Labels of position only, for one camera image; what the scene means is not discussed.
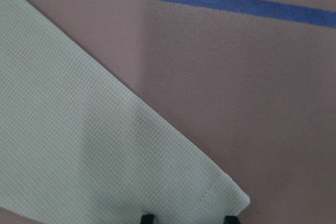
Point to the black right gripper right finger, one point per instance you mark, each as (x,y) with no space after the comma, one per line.
(231,220)

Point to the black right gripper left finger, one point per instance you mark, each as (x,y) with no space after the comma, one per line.
(147,219)

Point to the sage green long-sleeve shirt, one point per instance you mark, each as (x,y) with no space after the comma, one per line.
(77,146)

